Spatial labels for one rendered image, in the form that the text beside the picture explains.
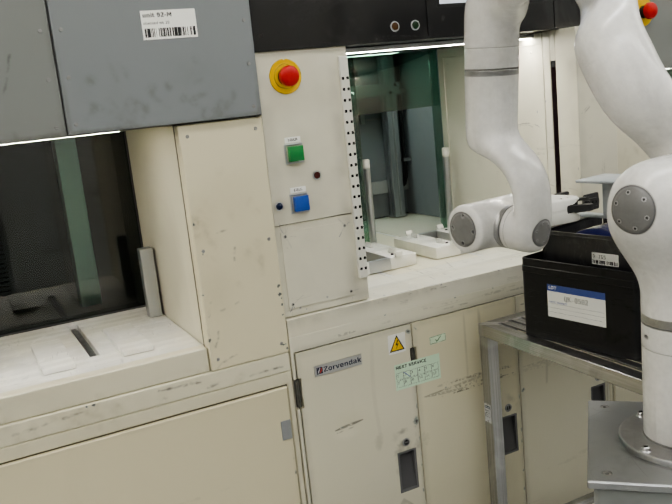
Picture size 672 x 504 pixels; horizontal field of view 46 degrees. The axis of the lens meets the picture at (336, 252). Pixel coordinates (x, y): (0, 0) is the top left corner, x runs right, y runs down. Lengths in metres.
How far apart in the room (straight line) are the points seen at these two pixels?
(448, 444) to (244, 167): 0.82
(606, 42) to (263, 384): 0.92
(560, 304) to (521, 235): 0.36
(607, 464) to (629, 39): 0.59
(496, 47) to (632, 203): 0.39
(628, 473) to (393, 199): 1.67
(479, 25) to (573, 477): 1.28
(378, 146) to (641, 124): 1.61
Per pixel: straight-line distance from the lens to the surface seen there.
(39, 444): 1.55
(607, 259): 1.61
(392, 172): 2.66
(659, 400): 1.22
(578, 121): 1.93
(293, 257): 1.60
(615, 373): 1.55
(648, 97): 1.17
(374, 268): 1.91
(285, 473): 1.71
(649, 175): 1.08
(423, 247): 2.05
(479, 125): 1.35
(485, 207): 1.37
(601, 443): 1.27
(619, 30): 1.19
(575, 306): 1.64
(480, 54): 1.34
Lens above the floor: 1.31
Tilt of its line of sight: 12 degrees down
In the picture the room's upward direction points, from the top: 6 degrees counter-clockwise
